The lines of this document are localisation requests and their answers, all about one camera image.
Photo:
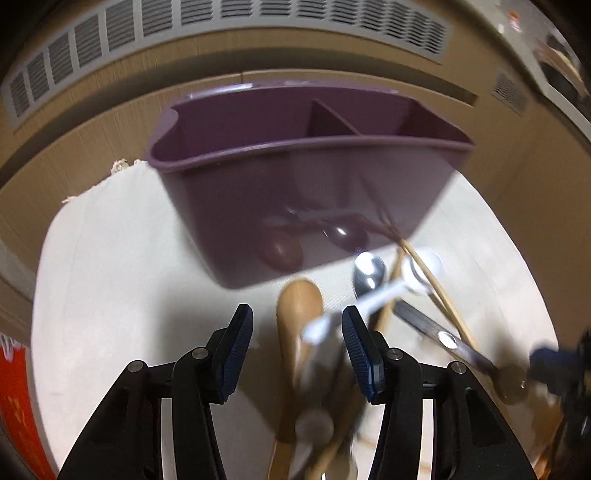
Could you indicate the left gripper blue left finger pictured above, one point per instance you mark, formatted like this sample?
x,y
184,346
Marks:
x,y
202,377

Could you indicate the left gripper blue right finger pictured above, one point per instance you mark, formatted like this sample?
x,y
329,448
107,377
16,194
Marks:
x,y
390,377

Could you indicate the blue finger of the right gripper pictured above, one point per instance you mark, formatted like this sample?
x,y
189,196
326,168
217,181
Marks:
x,y
562,371

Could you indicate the metal spoon black handle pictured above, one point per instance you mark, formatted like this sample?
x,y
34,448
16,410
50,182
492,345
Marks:
x,y
510,382

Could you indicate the small white ball spoon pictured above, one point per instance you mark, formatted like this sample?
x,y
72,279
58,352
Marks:
x,y
314,429

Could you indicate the wooden chopstick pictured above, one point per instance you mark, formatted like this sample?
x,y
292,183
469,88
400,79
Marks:
x,y
369,375
447,306

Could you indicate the white plastic spoon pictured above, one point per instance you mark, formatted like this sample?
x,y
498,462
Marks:
x,y
373,291

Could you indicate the wooden spoon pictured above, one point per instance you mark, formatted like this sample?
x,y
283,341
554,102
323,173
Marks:
x,y
299,303

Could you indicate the white table cloth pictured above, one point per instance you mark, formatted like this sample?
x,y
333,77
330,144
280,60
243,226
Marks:
x,y
119,280

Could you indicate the red door mat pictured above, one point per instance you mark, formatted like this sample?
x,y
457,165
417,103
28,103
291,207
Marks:
x,y
17,414

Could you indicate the purple plastic utensil holder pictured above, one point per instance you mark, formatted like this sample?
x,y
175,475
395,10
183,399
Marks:
x,y
275,178

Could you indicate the small grey vent grille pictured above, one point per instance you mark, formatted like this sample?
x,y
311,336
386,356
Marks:
x,y
507,90

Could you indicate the black pot with lid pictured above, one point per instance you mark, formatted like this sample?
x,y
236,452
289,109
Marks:
x,y
560,71

